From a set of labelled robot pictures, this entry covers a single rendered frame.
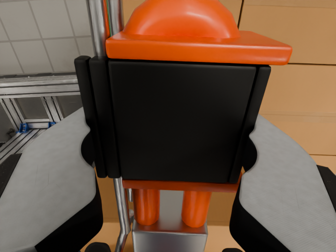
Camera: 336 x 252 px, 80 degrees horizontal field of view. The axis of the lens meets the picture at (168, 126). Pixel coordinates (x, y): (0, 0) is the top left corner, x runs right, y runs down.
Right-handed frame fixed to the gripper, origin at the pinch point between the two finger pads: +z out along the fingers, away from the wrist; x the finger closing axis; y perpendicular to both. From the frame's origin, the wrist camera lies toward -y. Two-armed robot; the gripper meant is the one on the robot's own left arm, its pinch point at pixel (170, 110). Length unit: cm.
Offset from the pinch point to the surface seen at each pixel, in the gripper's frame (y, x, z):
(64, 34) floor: 13, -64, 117
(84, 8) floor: 0, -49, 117
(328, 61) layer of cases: 11, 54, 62
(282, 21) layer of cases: -1, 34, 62
